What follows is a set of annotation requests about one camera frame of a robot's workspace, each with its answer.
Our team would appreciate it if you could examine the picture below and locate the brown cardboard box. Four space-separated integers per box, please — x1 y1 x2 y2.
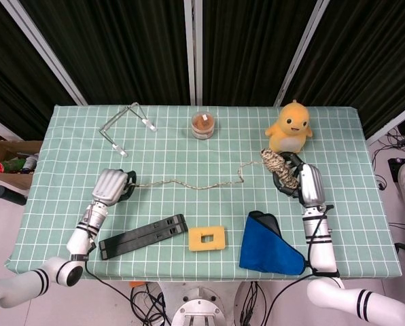
0 127 43 191

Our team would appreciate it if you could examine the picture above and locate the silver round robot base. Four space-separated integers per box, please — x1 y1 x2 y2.
171 287 224 326

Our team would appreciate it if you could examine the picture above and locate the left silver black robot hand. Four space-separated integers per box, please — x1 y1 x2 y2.
91 168 138 207

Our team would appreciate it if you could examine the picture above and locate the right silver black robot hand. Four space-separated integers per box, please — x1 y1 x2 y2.
272 152 327 206

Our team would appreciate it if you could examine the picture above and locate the white aluminium frame post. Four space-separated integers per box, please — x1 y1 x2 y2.
275 0 331 109
0 0 88 106
183 0 204 106

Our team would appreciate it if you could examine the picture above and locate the yellow sponge with rectangular hole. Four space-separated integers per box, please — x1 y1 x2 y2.
188 225 228 253

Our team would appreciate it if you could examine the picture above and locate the green checked tablecloth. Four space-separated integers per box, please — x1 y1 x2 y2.
4 103 403 282

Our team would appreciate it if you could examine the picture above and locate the clear jar of rubber bands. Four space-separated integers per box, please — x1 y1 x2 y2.
190 113 216 140

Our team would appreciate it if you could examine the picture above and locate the black flat bar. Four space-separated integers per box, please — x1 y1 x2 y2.
99 213 189 261

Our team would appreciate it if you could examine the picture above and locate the black pleated curtain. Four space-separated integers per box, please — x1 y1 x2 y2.
0 0 405 140

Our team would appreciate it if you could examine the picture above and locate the metal wire display stand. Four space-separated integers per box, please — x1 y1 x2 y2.
99 103 158 158

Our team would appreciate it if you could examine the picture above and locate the black foam cylinder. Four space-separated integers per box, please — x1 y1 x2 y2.
0 185 29 206

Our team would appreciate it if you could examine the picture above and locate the yellow plush dinosaur toy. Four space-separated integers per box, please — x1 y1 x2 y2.
264 98 315 153

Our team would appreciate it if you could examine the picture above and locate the camouflage braided rope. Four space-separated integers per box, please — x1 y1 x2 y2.
133 148 300 191

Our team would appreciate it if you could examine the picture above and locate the blue microfibre cloth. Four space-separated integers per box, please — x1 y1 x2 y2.
239 210 307 275

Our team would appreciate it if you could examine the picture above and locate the black floor cable tangle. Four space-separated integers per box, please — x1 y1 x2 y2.
130 280 172 326

